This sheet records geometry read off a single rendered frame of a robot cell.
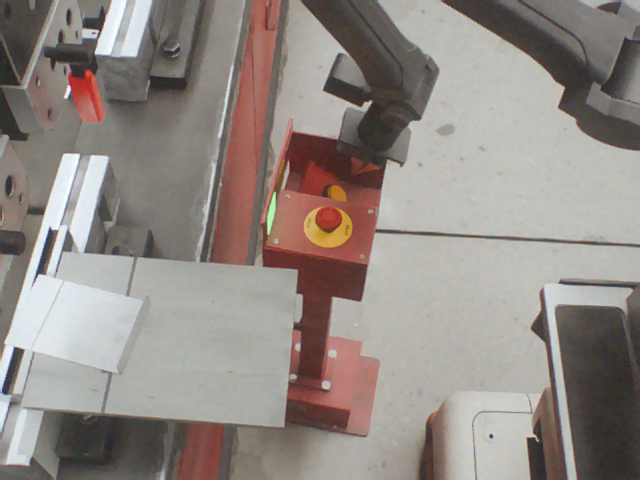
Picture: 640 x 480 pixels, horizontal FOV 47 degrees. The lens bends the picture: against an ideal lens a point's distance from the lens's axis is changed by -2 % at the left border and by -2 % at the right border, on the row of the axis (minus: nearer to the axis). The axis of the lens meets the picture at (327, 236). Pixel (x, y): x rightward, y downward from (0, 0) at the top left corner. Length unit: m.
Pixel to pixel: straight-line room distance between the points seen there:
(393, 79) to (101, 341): 0.43
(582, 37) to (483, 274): 1.42
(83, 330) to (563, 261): 1.55
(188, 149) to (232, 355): 0.40
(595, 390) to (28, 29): 0.62
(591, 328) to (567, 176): 1.51
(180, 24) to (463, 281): 1.11
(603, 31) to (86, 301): 0.57
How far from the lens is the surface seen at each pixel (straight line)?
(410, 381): 1.88
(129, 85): 1.14
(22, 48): 0.69
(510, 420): 1.59
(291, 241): 1.11
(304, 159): 1.24
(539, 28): 0.66
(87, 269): 0.86
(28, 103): 0.70
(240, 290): 0.82
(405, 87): 0.90
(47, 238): 0.90
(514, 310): 2.02
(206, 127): 1.12
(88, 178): 0.97
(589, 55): 0.69
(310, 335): 1.52
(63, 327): 0.83
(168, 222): 1.03
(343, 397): 1.72
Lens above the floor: 1.73
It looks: 58 degrees down
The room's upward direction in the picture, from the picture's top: 5 degrees clockwise
